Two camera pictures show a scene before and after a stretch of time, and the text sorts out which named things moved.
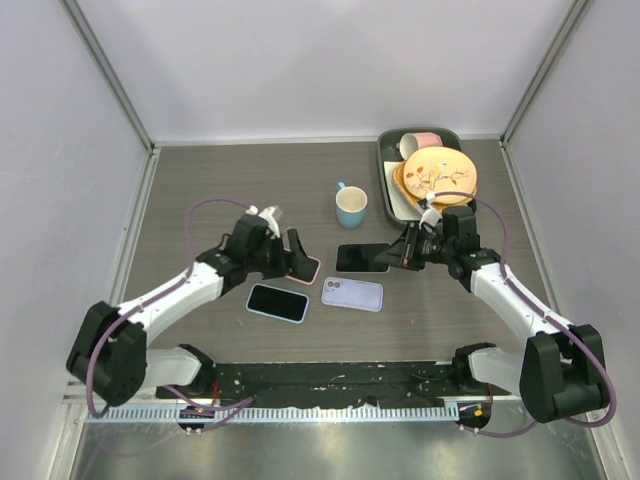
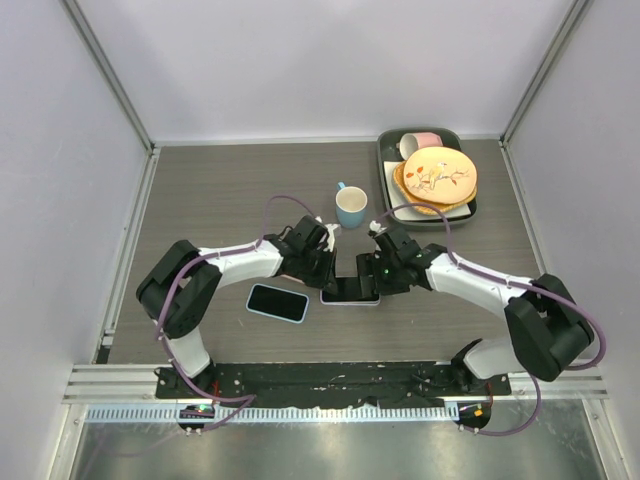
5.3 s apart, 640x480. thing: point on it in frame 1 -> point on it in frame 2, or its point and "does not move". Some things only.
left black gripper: (284, 259) -> (327, 280)
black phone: (277, 302) does not move
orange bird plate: (439, 170) does not move
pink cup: (411, 141) does not move
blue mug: (350, 205) does not move
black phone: (360, 258) -> (329, 296)
